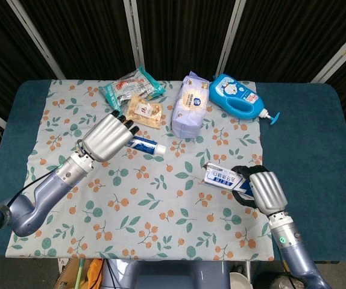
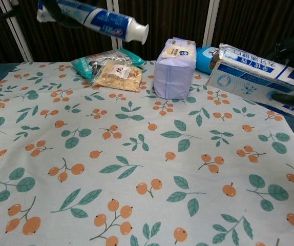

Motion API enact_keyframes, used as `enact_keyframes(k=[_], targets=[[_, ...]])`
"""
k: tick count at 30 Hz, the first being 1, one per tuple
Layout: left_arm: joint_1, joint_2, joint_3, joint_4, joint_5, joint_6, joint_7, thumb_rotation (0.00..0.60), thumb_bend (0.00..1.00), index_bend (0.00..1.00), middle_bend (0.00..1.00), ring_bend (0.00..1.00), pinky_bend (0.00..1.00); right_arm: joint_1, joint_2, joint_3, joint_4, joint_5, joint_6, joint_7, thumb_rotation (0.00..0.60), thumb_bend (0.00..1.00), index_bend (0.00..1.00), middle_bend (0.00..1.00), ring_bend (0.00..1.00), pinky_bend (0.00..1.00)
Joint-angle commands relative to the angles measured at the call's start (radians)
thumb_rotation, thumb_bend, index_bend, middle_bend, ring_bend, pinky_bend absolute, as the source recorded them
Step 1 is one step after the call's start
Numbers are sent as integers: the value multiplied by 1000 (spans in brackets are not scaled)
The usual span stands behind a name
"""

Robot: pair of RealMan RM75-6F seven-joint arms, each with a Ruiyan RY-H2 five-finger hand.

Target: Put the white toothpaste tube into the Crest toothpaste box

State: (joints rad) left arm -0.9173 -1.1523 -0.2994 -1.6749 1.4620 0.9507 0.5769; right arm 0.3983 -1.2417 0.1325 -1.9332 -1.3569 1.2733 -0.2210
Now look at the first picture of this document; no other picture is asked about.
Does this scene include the orange plastic bag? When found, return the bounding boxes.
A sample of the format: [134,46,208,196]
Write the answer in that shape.
[87,258,105,289]

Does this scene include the white framed dark folding screen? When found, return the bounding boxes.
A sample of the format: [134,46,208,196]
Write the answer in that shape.
[0,0,346,130]

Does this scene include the blue pump detergent bottle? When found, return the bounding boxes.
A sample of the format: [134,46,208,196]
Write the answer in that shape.
[209,73,281,126]

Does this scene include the lavender tissue pack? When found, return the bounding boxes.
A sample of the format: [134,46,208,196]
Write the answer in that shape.
[171,70,211,140]

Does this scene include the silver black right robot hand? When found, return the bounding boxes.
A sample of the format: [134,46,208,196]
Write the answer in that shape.
[231,164,289,216]

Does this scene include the green stick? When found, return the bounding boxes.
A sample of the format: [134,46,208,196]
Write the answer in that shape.
[75,258,86,289]

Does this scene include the grey-blue robot torso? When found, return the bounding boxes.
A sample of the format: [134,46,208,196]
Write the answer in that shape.
[100,258,231,289]

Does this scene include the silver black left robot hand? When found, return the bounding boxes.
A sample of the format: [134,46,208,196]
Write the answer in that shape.
[75,110,140,164]

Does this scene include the white round bowl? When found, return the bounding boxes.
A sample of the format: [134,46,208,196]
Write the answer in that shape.
[229,271,251,289]

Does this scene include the blue white toothpaste tube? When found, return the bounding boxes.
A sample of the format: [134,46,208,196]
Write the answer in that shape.
[124,135,167,156]

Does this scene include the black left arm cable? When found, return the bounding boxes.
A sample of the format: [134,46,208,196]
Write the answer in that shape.
[0,171,63,289]

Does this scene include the beige snack packet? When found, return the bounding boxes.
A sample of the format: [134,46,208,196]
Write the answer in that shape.
[122,94,165,130]

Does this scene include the floral orange fruit tablecloth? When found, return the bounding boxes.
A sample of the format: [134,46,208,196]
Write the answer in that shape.
[5,78,276,263]

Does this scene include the blue covered table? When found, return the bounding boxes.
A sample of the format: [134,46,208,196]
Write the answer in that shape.
[0,79,346,263]

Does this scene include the blue white toothpaste box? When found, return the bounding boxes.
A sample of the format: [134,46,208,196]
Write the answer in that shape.
[202,161,256,202]

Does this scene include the teal snack bag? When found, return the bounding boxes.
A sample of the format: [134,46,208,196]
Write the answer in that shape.
[98,65,166,116]

